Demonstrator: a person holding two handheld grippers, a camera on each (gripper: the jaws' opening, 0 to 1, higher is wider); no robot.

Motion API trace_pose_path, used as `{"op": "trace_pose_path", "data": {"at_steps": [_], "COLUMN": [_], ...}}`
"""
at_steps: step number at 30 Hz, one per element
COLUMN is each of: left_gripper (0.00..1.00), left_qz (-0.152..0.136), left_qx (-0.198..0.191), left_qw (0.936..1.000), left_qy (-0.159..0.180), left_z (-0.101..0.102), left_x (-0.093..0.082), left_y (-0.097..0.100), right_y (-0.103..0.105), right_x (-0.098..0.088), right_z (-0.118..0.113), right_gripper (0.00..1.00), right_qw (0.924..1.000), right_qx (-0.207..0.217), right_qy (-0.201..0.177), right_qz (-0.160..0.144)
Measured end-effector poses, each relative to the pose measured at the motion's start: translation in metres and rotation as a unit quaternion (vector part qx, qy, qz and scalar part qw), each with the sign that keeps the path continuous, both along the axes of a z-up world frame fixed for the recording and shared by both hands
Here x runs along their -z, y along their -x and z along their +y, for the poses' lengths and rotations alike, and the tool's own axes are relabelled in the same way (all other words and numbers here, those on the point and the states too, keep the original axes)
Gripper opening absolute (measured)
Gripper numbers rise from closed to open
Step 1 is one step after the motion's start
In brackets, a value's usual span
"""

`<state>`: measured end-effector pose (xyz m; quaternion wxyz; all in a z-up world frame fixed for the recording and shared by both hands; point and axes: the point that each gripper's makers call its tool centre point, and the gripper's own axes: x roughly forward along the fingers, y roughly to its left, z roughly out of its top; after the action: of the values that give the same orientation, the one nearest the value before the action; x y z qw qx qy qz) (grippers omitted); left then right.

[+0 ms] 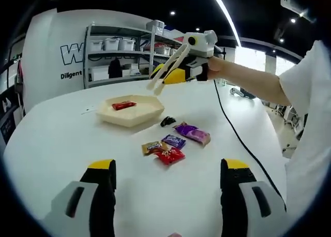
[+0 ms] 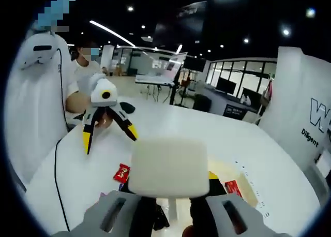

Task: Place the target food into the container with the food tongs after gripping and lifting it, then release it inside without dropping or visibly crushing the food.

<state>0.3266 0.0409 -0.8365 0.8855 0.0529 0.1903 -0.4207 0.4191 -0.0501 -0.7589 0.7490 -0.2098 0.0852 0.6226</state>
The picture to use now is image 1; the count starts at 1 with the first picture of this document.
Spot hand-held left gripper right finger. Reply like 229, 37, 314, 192
220, 158, 288, 237

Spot white food tongs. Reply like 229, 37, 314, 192
146, 42, 193, 96

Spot long ceiling light strip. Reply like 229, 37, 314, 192
206, 0, 243, 48

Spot person's white shirt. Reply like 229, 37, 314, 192
278, 39, 331, 224

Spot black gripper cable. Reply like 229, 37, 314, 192
212, 78, 288, 213

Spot black backpack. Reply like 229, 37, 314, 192
108, 57, 123, 79

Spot small black food packet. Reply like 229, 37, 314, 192
160, 115, 175, 127

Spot grey metal shelf rack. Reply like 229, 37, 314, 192
84, 23, 188, 90

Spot white carton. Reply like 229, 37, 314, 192
88, 65, 109, 82

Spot coat rack with clothes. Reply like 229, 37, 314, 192
13, 57, 27, 116

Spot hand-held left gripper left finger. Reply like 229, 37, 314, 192
43, 158, 117, 237

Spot white office chair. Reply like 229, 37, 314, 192
280, 105, 308, 142

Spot small purple food packet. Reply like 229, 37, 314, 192
161, 134, 187, 150

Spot long red food packet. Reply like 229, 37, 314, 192
111, 100, 137, 111

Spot white storage box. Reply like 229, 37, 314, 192
145, 19, 166, 36
154, 46, 172, 55
119, 38, 136, 52
89, 39, 104, 53
103, 37, 121, 52

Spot large purple food packet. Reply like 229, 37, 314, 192
172, 121, 212, 146

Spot dark display cabinet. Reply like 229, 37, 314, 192
0, 91, 26, 147

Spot gold food packet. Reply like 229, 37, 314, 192
141, 140, 167, 157

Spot white hanging sign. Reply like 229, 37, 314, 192
280, 0, 318, 23

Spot grey white handheld device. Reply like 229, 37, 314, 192
229, 87, 257, 100

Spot square red food packet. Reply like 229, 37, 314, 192
154, 146, 186, 166

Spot person's right hand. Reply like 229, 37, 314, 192
206, 57, 230, 80

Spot cream hexagonal container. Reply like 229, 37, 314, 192
95, 94, 166, 128

